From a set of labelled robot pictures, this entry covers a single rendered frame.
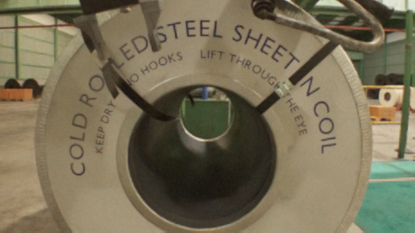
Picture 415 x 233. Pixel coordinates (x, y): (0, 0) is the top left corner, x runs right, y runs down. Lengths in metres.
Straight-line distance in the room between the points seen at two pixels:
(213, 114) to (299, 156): 2.51
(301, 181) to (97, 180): 0.70
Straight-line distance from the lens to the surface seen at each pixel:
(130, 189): 0.81
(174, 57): 0.70
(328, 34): 0.53
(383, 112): 8.64
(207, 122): 3.21
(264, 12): 0.52
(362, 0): 0.66
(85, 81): 0.80
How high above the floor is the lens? 1.01
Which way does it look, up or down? 4 degrees down
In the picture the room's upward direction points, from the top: 1 degrees clockwise
